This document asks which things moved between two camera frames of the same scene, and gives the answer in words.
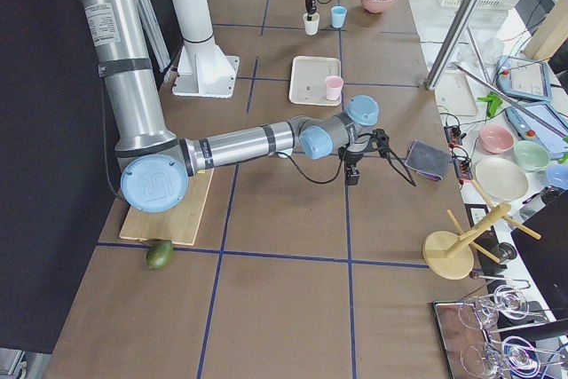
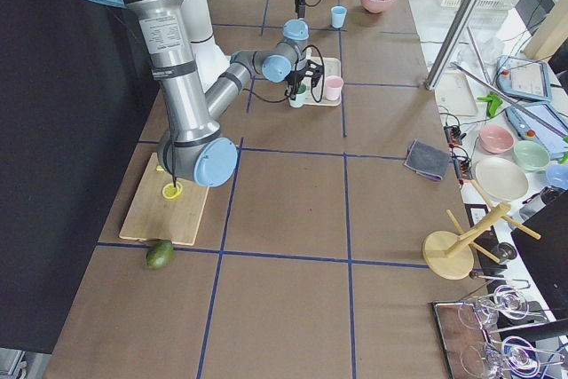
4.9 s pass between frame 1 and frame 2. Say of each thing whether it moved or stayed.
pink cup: stayed
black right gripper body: moved
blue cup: stayed
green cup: moved
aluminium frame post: stayed
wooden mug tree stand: stayed
